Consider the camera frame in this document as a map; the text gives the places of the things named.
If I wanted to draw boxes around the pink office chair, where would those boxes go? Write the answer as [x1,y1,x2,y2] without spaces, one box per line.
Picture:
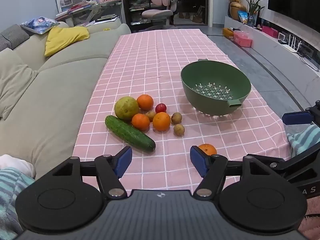
[142,0,178,28]

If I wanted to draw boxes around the pink checked tablecloth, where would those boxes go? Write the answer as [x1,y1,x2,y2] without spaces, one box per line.
[72,29,298,197]

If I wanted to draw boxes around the white marble cabinet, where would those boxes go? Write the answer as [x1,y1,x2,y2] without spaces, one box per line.
[224,16,320,107]

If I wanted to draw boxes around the pink fluffy blanket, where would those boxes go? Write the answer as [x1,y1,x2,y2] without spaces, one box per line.
[299,197,320,240]

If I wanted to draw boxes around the white router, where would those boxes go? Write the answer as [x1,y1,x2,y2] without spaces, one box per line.
[286,34,302,53]

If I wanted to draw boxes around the blue snack bag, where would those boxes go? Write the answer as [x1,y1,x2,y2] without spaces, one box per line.
[237,10,249,24]

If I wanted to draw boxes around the yellow cushion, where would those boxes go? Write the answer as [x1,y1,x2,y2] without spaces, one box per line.
[44,26,90,57]

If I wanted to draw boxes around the cluttered desk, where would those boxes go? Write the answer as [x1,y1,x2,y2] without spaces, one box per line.
[55,0,123,27]

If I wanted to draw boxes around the orange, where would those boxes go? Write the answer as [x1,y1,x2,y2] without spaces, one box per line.
[131,113,150,131]
[136,94,154,110]
[152,112,171,132]
[198,143,217,156]

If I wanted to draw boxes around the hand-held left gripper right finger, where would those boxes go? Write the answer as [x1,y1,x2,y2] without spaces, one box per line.
[190,145,278,198]

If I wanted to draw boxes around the green potted plant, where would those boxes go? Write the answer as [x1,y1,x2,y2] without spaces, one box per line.
[244,0,267,27]

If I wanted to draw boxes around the person's striped clothing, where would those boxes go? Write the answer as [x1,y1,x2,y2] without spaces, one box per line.
[0,167,36,235]

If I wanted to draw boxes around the green colander bowl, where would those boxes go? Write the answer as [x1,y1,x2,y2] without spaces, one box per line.
[180,59,252,117]

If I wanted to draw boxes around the grey textured cushion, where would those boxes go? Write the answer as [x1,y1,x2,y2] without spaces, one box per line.
[0,24,30,52]

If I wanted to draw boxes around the beige sofa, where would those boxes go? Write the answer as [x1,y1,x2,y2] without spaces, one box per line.
[0,21,132,180]

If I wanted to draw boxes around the blue printed cushion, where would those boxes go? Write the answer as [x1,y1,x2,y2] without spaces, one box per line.
[20,17,60,34]

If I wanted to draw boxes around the pale pink cloth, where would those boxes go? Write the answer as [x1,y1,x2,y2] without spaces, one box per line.
[0,154,35,178]

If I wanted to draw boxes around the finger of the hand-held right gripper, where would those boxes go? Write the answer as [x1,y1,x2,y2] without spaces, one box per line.
[271,148,320,183]
[282,106,320,126]

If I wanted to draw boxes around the pink storage box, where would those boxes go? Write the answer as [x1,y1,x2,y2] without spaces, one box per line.
[233,30,253,48]

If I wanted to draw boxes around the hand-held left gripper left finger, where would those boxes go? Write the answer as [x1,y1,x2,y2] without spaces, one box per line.
[51,146,133,198]

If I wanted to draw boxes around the orange box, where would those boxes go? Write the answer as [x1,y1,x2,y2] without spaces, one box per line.
[222,27,235,39]

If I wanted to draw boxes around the black shelf unit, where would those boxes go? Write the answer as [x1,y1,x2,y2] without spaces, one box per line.
[126,0,153,26]

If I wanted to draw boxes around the red box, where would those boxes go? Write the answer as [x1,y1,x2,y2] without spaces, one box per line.
[262,26,279,38]

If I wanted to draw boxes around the gold vase with dried flowers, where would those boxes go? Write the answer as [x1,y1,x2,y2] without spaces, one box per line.
[224,0,247,21]

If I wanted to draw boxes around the beige cushion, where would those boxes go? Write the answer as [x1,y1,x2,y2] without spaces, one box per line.
[0,48,39,120]

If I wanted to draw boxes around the green cucumber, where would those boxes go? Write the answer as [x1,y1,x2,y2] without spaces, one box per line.
[105,115,156,153]

